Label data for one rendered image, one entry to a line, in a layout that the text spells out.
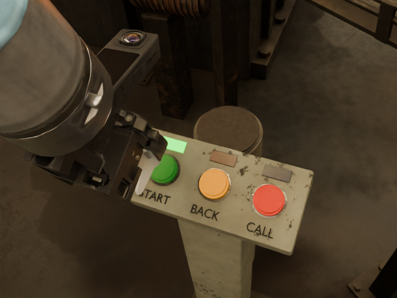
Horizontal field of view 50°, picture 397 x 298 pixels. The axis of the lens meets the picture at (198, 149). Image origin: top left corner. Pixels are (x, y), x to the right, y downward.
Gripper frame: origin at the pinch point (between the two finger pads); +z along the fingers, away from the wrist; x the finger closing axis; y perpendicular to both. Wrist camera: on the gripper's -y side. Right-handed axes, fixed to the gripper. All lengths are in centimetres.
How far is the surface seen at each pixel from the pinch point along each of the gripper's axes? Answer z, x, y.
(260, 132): 20.4, 9.0, -13.3
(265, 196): 5.6, 14.6, -0.2
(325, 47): 99, 10, -79
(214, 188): 5.5, 8.0, 0.6
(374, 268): 70, 39, -3
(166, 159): 5.6, 0.2, -1.2
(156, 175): 5.6, -0.3, 1.3
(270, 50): 87, -8, -66
